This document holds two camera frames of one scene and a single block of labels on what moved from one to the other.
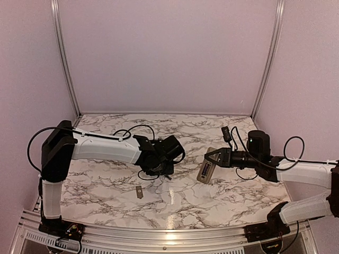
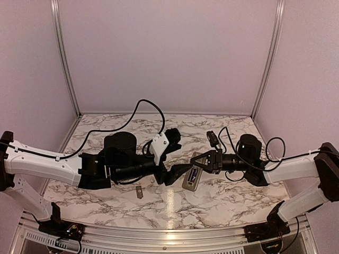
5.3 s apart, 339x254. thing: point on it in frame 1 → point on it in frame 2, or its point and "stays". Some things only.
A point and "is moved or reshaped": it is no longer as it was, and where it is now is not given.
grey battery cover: (139, 191) stays
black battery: (206, 169) is moved or reshaped
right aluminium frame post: (270, 59) stays
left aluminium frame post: (55, 8) stays
